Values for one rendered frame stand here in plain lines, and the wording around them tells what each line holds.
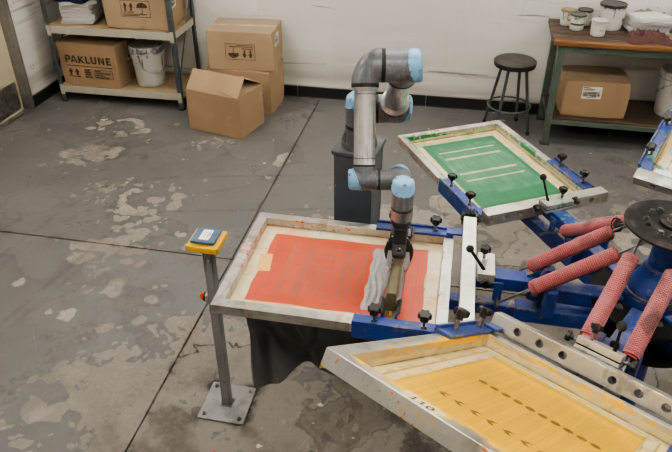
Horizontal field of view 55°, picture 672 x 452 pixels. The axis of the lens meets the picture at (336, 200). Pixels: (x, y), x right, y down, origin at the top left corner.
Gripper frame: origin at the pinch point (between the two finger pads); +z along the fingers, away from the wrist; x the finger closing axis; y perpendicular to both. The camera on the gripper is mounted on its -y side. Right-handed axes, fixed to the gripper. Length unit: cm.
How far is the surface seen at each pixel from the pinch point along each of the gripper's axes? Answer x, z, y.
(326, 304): 22.3, 5.2, -17.8
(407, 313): -5.5, 5.3, -17.0
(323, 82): 109, 85, 380
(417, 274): -7.0, 5.2, 4.8
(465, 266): -23.5, -3.3, 1.5
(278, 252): 46.5, 5.2, 8.1
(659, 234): -79, -30, -7
